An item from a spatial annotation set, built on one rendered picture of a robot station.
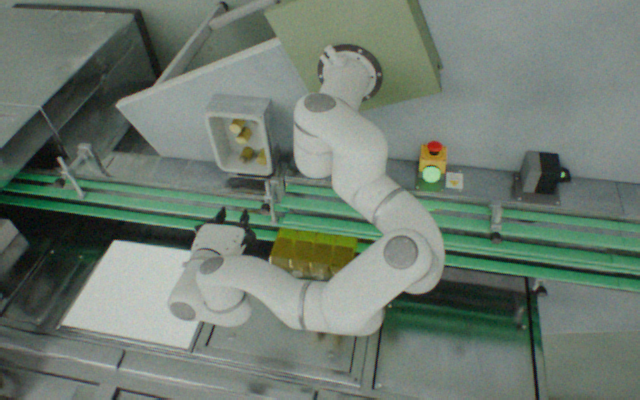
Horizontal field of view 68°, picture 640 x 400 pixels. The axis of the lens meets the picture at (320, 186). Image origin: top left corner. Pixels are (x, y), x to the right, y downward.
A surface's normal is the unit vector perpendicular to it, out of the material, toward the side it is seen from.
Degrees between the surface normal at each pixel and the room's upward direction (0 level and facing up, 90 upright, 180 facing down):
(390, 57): 4
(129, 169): 90
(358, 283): 67
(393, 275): 58
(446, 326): 90
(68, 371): 90
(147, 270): 90
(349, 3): 4
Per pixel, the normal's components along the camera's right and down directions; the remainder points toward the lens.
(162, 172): -0.06, -0.69
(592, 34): -0.21, 0.71
